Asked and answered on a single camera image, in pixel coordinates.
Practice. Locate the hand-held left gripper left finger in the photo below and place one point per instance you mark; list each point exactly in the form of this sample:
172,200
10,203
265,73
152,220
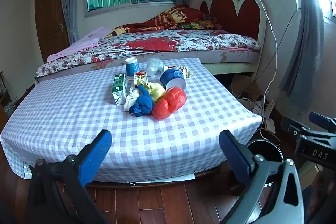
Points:
97,153

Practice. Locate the beige rubber glove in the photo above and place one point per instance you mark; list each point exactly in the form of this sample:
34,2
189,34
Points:
187,71

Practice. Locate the blue plastic bag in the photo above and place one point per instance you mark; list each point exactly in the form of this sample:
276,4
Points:
143,104

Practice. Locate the clear plastic bag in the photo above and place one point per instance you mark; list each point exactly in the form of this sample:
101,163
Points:
154,66

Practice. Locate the brown wooden door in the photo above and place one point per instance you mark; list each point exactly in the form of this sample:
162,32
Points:
50,16

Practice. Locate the long grey-blue curtain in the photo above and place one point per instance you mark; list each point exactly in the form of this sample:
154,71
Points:
304,43

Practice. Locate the red paper cup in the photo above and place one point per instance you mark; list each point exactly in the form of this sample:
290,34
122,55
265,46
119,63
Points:
170,67

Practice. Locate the white bag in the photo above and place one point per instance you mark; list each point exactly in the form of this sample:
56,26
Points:
130,100

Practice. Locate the floral quilt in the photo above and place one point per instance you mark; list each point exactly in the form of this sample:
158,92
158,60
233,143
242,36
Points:
157,41

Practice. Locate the green milk carton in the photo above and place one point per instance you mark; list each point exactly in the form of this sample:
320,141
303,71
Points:
118,87

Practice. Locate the cardboard box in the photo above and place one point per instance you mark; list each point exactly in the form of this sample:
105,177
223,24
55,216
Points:
249,87

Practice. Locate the grey mattress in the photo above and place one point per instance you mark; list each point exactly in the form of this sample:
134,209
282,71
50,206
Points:
236,56

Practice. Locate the blue and white paper cup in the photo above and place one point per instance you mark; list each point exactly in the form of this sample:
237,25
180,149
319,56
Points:
173,77

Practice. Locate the colourful printed pillow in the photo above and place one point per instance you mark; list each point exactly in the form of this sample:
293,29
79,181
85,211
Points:
199,23

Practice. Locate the red patterned blanket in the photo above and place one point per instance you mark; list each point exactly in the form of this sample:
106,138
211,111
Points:
178,14

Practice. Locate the black trash bin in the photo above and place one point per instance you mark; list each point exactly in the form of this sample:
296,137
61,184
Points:
267,153

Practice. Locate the red and white drink carton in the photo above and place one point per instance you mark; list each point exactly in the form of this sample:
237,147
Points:
141,78

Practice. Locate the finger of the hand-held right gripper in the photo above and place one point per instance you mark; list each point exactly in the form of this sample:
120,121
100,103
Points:
321,120
292,128

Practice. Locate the white bed frame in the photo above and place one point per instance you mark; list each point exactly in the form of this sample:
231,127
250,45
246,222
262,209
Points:
231,69

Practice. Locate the blue patterned paper cup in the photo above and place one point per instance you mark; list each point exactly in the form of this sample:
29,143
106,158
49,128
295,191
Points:
132,69

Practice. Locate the yellow plastic bag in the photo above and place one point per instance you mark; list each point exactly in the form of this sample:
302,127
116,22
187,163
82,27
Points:
157,91

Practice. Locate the red heart headboard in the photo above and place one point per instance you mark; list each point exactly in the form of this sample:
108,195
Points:
249,16

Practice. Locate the checked tablecloth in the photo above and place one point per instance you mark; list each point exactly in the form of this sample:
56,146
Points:
65,113

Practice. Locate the pink sheet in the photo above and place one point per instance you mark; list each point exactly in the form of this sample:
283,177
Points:
84,41

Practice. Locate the red plastic bag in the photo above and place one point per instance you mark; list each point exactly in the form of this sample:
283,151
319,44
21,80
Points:
170,100

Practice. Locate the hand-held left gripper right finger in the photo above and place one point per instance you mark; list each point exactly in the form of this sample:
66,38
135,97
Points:
236,158

